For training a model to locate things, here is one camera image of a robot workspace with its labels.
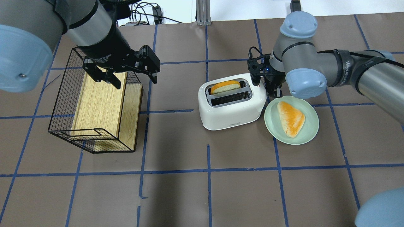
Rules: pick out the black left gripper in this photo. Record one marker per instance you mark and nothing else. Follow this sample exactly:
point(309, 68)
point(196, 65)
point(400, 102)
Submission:
point(109, 47)

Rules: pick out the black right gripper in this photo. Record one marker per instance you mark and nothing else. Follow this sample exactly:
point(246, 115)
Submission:
point(275, 82)

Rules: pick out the white two-slot toaster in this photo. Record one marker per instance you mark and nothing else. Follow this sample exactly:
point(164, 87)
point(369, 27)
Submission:
point(231, 108)

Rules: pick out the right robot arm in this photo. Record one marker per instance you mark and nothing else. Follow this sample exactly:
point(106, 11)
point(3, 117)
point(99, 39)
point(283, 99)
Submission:
point(358, 149)

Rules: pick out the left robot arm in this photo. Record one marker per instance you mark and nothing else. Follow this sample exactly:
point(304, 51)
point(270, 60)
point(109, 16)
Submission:
point(31, 29)

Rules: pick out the yellow bread slice in toaster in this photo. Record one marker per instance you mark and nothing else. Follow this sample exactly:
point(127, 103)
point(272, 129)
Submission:
point(225, 86)

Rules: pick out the triangular toasted bread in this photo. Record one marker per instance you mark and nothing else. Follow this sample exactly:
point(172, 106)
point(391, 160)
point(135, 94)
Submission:
point(292, 119)

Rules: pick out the light green round plate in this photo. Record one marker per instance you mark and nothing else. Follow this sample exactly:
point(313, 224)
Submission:
point(309, 129)

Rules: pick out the wooden shelf box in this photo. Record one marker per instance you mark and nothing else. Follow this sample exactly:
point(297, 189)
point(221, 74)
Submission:
point(106, 118)

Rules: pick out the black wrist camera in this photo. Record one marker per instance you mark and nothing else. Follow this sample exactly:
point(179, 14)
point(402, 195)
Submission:
point(256, 66)

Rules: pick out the black wire basket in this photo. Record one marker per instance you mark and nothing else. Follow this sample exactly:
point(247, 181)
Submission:
point(67, 98)

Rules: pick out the aluminium frame post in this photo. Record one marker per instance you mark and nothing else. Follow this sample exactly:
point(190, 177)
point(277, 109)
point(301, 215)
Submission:
point(203, 13)

